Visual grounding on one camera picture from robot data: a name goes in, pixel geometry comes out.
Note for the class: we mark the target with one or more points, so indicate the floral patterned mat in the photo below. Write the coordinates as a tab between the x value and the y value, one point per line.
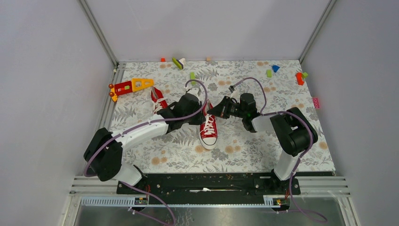
236	150

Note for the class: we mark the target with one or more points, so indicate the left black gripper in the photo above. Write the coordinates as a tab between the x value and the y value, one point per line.
200	119

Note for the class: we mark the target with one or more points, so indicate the orange block right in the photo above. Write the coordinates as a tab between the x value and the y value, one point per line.
299	78

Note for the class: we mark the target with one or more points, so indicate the pink block at edge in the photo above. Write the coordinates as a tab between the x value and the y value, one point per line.
316	102

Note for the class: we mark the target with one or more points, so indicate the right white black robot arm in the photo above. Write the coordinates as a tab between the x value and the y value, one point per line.
294	132

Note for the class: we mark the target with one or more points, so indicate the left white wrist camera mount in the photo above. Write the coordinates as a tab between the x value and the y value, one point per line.
194	91

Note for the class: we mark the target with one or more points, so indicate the green purple white block stack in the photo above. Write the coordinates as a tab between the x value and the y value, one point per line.
180	63

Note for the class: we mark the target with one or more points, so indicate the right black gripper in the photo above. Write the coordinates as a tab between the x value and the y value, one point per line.
222	108

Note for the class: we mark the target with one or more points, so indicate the blue triangular block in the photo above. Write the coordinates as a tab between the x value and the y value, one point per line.
275	68

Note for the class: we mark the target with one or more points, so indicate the green block near centre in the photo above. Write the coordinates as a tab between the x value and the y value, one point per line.
192	78

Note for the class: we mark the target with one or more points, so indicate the red sneaker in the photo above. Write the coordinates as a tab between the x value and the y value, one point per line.
208	134
158	100

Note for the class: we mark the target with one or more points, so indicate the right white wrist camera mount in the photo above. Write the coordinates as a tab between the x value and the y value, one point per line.
233	92

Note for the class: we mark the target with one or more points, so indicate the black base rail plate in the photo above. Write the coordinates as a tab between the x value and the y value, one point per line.
213	188

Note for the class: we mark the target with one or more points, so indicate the red yellow toy block assembly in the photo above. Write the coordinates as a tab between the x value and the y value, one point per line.
133	85

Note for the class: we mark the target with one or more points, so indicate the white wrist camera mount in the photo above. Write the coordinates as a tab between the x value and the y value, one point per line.
233	92
194	91

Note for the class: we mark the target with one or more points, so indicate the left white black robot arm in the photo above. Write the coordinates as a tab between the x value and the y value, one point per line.
105	150

